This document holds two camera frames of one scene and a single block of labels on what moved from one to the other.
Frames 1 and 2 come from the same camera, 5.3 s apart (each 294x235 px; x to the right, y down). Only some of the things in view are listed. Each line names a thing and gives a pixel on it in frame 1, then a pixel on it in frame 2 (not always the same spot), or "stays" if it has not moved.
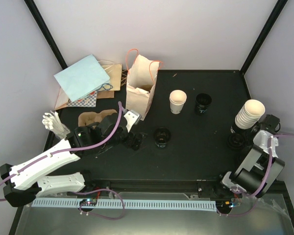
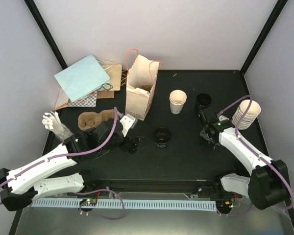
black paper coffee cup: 161,136 stays
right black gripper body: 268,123 -> 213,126
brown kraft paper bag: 113,71 stays
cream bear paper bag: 141,82 stays
